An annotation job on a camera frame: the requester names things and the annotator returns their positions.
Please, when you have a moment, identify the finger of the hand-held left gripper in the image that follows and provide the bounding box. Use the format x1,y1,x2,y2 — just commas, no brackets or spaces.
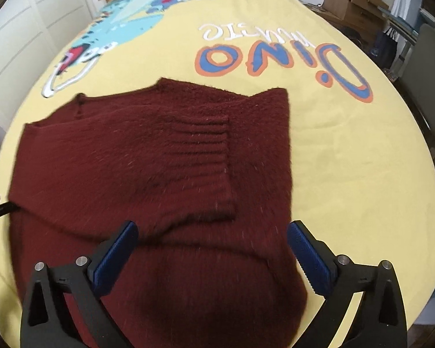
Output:
0,202,18,220

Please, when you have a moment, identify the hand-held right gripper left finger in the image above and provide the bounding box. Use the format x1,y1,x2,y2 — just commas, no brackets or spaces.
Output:
20,220,139,348

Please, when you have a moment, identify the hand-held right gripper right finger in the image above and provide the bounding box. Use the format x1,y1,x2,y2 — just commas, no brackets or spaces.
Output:
287,219,408,348

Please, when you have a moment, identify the dark red knitted sweater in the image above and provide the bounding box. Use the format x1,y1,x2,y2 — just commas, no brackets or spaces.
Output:
8,77,309,348

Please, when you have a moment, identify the yellow dinosaur printed blanket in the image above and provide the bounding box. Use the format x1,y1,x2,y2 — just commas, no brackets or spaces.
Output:
0,0,435,348

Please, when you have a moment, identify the white wardrobe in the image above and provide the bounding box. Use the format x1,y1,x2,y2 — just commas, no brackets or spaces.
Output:
0,0,103,127

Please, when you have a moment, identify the grey chair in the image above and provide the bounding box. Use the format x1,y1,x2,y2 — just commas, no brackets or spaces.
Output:
399,23,435,162

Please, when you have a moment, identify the dark blue bag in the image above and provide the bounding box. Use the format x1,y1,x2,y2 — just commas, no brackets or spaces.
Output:
371,30,400,70

